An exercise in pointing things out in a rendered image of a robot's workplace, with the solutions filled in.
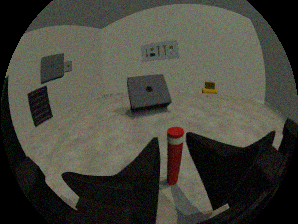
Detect red peg with white band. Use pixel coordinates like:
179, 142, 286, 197
166, 127, 185, 185

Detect grey sloped panel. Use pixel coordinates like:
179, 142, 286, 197
126, 73, 172, 115

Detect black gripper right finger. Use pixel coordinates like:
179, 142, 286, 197
186, 131, 277, 210

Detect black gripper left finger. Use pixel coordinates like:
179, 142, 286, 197
61, 137, 161, 224

